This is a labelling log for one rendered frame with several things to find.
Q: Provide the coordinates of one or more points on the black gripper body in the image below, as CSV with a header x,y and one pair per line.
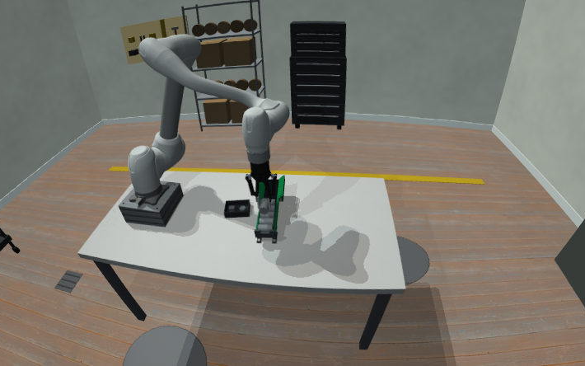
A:
x,y
260,170

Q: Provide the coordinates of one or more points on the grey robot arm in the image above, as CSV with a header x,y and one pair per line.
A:
x,y
173,57

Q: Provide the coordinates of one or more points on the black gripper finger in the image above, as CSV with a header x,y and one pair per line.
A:
x,y
252,192
266,184

